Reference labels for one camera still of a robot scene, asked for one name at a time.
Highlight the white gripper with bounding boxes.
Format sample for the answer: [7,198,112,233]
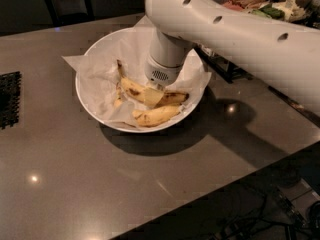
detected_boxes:
[144,54,183,108]

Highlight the spotted yellow banana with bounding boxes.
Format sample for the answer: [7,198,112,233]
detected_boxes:
[110,84,181,127]
[117,60,189,107]

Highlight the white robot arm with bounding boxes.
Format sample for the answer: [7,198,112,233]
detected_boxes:
[145,0,320,115]

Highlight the white bowl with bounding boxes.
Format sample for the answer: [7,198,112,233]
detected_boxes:
[75,27,207,134]

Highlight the white paper liner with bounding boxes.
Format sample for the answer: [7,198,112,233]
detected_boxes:
[61,15,213,129]

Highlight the pink sweetener packets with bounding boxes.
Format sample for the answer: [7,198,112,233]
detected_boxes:
[222,1,243,11]

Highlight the dark water dispenser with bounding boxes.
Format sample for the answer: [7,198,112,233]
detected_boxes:
[45,0,94,27]

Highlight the black grid vent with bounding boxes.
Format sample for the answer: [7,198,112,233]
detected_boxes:
[0,71,22,129]

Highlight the green sweetener packets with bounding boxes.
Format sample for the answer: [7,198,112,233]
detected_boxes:
[252,4,285,19]

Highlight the black wire condiment rack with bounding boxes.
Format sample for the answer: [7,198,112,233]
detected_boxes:
[195,48,253,84]

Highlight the black cables on floor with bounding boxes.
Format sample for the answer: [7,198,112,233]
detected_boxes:
[196,183,320,240]

